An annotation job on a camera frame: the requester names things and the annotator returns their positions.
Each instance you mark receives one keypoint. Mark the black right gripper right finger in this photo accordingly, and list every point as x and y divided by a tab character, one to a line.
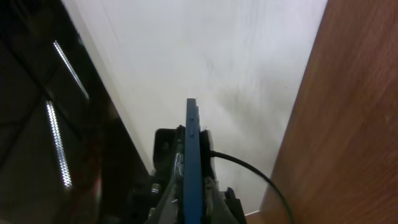
220	206

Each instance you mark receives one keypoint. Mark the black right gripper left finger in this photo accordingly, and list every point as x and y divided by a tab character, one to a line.
166	189

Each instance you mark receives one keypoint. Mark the blue Galaxy smartphone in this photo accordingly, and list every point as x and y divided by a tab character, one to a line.
192	177

